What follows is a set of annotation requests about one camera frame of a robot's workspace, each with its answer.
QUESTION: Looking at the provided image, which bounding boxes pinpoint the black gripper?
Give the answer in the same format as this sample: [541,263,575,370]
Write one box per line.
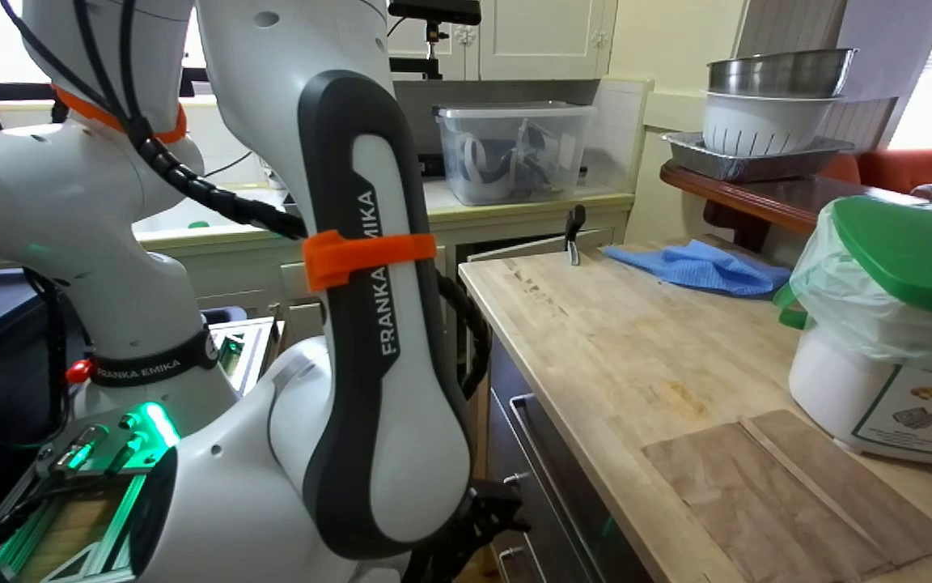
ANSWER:
[418,481,531,583]

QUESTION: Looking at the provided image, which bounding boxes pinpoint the brown wood veneer sheet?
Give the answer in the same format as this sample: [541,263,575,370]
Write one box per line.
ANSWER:
[741,404,932,569]
[641,417,893,583]

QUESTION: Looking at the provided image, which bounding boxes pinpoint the blue cleaning cloth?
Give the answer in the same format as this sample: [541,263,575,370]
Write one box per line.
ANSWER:
[599,237,793,302]

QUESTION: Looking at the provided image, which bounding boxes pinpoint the clear plastic storage bin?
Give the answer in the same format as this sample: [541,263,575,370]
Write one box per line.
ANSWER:
[433,100,595,209]

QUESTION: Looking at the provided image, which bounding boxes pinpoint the translucent bucket liner bag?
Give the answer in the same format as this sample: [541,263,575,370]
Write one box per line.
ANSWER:
[772,198,932,374]

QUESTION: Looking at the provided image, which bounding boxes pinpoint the dark wood sideboard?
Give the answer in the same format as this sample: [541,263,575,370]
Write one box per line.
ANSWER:
[655,150,932,271]

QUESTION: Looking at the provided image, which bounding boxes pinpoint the metal baking tray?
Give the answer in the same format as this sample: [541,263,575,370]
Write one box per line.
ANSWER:
[661,128,853,185]

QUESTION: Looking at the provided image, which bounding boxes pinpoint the white colander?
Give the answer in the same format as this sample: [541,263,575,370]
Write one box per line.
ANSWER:
[699,89,902,161]

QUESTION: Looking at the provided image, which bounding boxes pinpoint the green bucket lid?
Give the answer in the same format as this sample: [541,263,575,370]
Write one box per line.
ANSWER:
[827,190,932,323]

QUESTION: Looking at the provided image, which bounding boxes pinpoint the black tripod head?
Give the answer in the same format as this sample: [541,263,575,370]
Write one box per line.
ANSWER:
[386,0,486,82]

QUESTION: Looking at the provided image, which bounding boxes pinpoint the stainless steel bowl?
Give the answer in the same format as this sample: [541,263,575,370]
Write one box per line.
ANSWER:
[705,46,858,100]

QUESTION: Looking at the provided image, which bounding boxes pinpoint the red orange cushion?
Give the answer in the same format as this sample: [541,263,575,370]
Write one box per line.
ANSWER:
[817,146,932,198]

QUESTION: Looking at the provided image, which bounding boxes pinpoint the grey drawer with bar handle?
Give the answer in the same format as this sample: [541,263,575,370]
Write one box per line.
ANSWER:
[483,449,555,583]

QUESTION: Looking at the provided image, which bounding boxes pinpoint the orange strap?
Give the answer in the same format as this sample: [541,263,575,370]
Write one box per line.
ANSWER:
[302,225,441,293]
[47,83,191,150]

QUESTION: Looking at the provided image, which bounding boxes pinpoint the white bucket with green handle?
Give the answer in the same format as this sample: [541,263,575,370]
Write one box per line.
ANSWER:
[787,188,932,469]

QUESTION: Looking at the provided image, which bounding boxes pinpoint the white wall cabinet door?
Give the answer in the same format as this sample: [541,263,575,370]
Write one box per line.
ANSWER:
[474,0,620,83]

